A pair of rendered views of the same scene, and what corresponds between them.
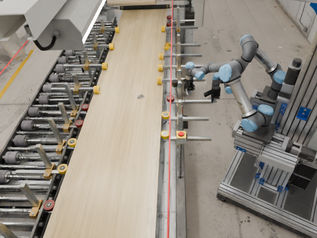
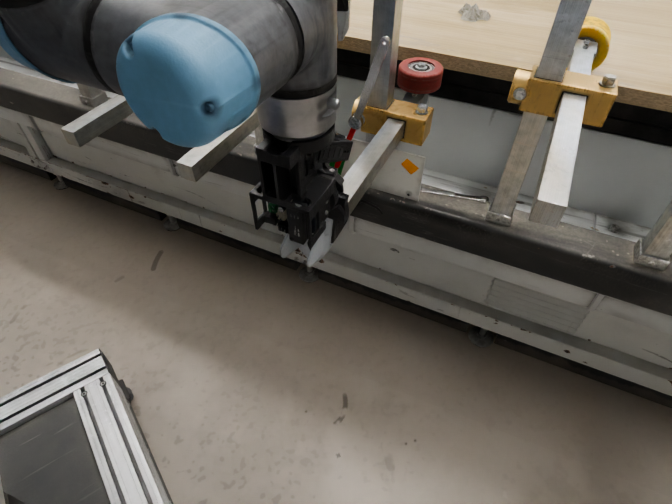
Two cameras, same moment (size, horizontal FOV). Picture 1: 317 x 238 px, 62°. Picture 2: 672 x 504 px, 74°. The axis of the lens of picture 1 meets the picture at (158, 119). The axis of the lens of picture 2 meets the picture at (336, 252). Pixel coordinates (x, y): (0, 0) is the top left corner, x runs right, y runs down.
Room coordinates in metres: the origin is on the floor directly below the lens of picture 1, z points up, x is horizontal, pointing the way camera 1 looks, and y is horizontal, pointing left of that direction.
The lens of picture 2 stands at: (2.22, -0.93, 1.25)
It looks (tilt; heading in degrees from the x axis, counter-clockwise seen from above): 46 degrees down; 110
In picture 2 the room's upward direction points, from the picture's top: straight up
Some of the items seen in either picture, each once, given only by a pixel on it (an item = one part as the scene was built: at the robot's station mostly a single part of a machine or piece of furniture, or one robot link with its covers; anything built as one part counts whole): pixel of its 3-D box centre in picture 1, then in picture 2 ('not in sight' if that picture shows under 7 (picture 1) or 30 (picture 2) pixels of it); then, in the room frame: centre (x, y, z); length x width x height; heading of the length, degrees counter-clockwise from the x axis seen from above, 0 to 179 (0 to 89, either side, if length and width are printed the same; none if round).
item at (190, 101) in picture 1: (189, 102); (378, 152); (2.07, -0.34, 0.84); 0.43 x 0.03 x 0.04; 85
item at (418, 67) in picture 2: (170, 101); (417, 93); (2.09, -0.14, 0.85); 0.08 x 0.08 x 0.11
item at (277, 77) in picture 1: (279, 80); not in sight; (1.87, -1.10, 1.21); 0.13 x 0.12 x 0.14; 174
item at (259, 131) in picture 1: (261, 124); not in sight; (1.45, -0.82, 1.09); 0.15 x 0.15 x 0.10
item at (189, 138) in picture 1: (187, 139); (156, 86); (1.58, -0.25, 0.83); 0.43 x 0.03 x 0.04; 85
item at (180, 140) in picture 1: (180, 137); not in sight; (1.28, -0.16, 1.18); 0.07 x 0.07 x 0.08; 85
